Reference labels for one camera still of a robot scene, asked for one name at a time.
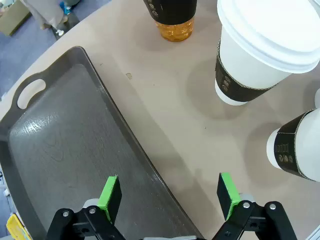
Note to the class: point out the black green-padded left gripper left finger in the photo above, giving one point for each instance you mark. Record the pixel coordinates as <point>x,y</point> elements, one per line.
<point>110,200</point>

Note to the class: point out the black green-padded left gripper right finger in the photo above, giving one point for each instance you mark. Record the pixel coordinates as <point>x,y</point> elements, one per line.
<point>228,197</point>

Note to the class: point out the iced tea cup black sleeve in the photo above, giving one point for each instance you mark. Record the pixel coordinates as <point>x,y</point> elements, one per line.
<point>172,12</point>

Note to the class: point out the brown plastic serving tray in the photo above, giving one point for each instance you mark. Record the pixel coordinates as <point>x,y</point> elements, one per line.
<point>75,125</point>

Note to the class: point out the yellow plastic item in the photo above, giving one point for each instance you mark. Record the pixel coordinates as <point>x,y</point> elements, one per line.
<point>16,227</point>

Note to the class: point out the dark metal floor plate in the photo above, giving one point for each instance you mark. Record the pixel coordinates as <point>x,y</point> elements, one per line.
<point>70,23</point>

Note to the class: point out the white-shirted figure khaki trousers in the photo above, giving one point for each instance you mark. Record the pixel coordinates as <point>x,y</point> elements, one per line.
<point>42,12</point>

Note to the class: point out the cardboard box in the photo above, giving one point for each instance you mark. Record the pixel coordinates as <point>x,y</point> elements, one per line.
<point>13,18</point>

